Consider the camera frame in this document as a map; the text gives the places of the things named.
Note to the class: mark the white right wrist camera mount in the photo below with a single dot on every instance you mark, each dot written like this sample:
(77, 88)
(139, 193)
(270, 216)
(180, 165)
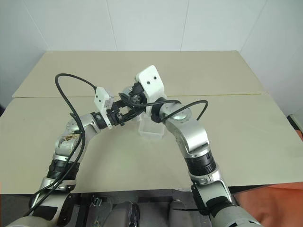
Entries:
(151, 81)

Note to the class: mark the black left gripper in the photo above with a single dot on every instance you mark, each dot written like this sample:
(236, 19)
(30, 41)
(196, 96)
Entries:
(115, 117)

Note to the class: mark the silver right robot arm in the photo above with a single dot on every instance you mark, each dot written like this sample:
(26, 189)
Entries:
(189, 134)

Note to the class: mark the black frame under table edge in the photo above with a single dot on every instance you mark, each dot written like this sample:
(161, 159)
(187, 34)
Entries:
(151, 201)

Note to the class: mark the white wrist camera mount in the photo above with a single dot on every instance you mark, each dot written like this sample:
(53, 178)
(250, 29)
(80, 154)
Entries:
(151, 81)
(101, 100)

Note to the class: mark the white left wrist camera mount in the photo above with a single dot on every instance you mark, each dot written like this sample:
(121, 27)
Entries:
(101, 100)

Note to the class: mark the clear plastic box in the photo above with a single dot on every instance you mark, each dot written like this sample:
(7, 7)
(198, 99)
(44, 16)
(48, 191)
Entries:
(151, 129)

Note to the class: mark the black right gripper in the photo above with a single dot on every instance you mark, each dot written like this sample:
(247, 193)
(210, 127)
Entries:
(138, 91)

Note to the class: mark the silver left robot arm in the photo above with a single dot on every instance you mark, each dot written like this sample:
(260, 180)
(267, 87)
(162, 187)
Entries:
(71, 142)

